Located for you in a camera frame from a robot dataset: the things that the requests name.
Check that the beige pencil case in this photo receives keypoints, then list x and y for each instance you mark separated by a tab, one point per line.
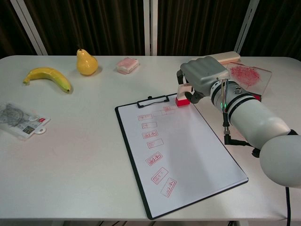
228	56

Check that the white upright frame post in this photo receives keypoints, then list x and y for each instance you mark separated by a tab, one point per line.
150	26

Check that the white slanted frame post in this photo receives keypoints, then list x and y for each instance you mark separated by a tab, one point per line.
247	26
29	26

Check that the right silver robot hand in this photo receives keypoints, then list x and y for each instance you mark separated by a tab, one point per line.
202	70

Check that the yellow pear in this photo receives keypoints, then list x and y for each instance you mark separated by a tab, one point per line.
87	64

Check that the dark pleated curtain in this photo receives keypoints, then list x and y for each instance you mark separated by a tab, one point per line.
94	23

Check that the white stamped paper sheet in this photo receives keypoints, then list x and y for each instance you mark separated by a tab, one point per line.
188	153

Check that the yellow banana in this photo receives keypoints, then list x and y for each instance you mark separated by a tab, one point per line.
47	74

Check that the red ink pad case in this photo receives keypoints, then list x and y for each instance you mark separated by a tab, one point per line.
258	77

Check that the packaged ruler set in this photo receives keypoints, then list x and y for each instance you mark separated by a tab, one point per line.
21	122

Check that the red white stamp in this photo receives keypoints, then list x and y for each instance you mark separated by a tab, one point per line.
182	101

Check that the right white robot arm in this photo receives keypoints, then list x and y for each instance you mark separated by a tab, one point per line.
254	117

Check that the black clipboard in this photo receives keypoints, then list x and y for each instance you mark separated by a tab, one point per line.
140	104

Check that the pink wrapped eraser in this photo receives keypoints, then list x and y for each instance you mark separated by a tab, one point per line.
127	66

